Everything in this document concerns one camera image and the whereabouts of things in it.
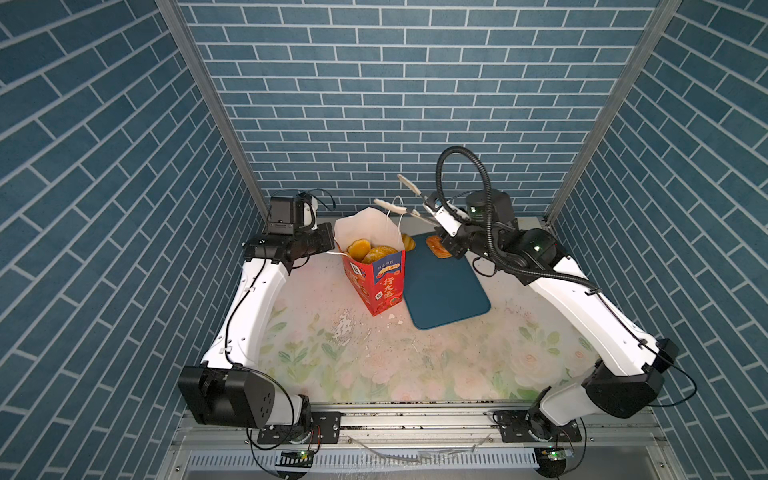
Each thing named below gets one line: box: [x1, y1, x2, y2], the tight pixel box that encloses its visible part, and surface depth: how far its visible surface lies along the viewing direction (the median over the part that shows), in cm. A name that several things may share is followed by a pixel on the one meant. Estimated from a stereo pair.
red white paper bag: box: [334, 207, 406, 316], surface depth 88 cm
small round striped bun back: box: [401, 233, 417, 252], surface depth 110 cm
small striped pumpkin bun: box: [348, 238, 371, 262], surface depth 96 cm
